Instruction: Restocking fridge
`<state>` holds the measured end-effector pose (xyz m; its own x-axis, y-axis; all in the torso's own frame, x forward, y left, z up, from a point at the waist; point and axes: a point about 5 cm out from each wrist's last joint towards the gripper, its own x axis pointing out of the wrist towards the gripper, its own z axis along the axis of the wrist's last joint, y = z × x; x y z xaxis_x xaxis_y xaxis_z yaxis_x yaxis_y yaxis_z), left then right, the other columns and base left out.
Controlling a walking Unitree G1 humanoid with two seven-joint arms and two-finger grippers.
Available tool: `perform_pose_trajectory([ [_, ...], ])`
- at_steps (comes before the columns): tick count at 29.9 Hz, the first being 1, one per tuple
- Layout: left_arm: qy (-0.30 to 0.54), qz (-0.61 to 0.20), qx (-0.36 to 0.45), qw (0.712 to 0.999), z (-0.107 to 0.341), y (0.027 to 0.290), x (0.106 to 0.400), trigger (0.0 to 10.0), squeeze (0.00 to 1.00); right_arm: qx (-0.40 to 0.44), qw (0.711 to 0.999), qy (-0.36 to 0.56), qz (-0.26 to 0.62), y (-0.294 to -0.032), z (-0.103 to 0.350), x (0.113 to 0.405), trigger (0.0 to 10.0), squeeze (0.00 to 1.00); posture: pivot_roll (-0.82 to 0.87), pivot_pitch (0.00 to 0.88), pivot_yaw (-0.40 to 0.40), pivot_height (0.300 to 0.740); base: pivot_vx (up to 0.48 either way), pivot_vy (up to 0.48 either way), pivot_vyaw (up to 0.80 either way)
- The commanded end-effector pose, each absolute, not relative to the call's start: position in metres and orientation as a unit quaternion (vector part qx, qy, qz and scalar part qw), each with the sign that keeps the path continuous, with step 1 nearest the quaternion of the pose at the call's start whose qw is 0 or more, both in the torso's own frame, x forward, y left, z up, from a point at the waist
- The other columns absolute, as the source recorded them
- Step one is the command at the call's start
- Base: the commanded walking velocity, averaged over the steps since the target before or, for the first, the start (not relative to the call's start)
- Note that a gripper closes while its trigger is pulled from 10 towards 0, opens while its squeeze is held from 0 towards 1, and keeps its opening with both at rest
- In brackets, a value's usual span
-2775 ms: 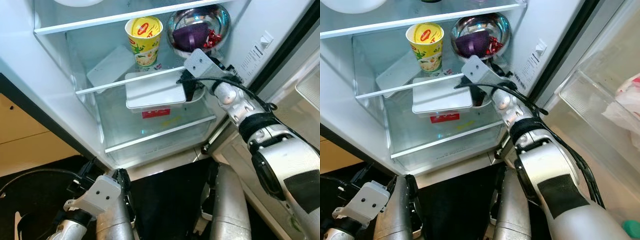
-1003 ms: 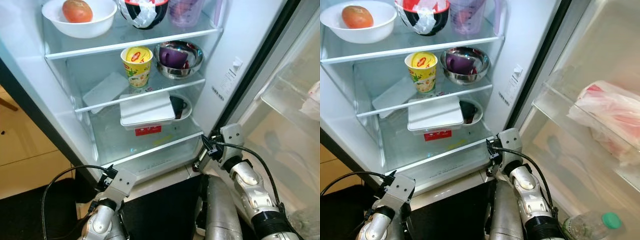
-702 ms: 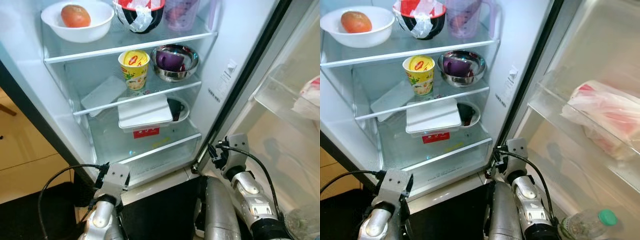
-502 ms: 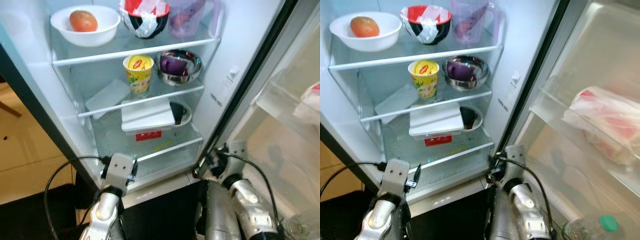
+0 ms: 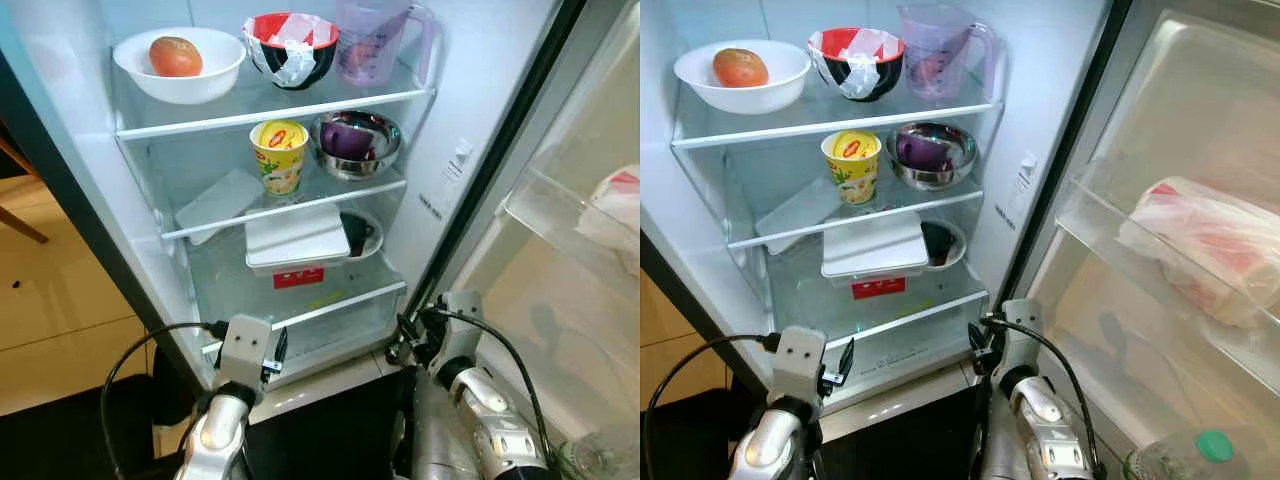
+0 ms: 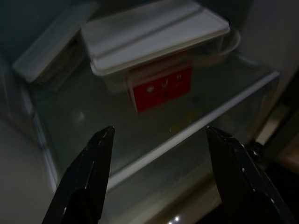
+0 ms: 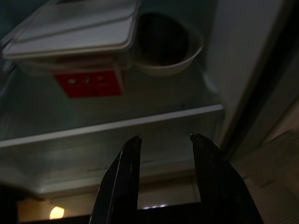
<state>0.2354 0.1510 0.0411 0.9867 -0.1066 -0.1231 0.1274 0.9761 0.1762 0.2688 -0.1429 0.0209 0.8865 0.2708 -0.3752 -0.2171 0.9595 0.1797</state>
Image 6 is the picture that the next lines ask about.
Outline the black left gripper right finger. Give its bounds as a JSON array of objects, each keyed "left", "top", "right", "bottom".
[{"left": 205, "top": 126, "right": 297, "bottom": 224}]

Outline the clear flat food container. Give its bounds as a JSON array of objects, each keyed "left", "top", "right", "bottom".
[{"left": 13, "top": 2, "right": 99, "bottom": 91}]

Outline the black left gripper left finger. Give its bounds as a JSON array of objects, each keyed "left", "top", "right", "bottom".
[{"left": 41, "top": 126, "right": 115, "bottom": 224}]

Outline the white lidded food container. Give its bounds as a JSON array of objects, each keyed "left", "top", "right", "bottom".
[{"left": 80, "top": 3, "right": 231, "bottom": 94}]

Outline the grey steel fridge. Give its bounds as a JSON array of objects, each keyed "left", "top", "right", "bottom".
[{"left": 0, "top": 0, "right": 299, "bottom": 224}]

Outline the glass fridge shelf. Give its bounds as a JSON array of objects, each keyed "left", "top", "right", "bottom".
[{"left": 32, "top": 53, "right": 281, "bottom": 189}]

